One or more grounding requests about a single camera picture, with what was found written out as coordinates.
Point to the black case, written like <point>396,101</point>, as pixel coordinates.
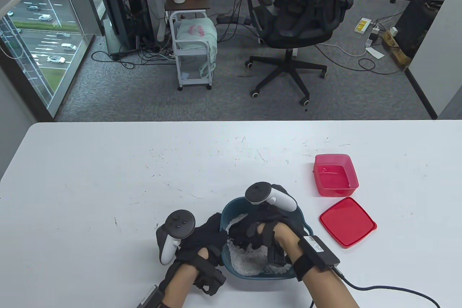
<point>415,22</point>

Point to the person's left hand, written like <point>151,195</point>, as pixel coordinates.
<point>205,234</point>

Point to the brown cardboard box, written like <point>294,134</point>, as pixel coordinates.
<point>397,51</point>

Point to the black computer tower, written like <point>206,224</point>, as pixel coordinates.
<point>126,8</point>

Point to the white rice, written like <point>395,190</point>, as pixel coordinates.
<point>245,261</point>

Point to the person's right forearm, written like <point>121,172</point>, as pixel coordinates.
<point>325,290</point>

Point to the red container lid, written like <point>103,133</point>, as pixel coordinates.
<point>346,221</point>

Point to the person's right hand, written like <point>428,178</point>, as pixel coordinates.
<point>252,230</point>

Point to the black right wrist sensor box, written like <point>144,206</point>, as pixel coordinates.
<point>319,250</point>

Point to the grey left hand controller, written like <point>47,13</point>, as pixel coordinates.
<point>179,221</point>

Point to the black office chair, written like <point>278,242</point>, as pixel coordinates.
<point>299,30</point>

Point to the white yellow power strip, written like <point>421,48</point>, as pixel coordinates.
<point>362,25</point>

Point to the white power strip with plugs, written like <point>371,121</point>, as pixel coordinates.
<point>371,39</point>

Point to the grey right hand controller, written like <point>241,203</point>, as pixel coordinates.
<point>258,192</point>

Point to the white rolling cart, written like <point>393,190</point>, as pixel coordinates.
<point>193,52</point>

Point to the person's left forearm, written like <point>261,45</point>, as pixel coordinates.
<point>178,284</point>

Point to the window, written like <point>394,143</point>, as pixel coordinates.
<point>43,33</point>

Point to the grey hand controller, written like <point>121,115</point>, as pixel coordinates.
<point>179,221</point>
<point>258,192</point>

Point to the black wrist sensor box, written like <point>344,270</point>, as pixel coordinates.
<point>149,297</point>
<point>319,250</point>

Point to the black left wrist sensor box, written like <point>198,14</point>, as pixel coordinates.
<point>149,297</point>

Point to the red plastic container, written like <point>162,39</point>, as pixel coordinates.
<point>335,178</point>

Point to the white plastic bag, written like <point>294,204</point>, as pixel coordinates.
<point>196,33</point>

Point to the teal plastic basin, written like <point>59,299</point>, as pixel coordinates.
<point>252,276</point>

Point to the white paper sheet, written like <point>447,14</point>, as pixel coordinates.
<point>375,53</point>

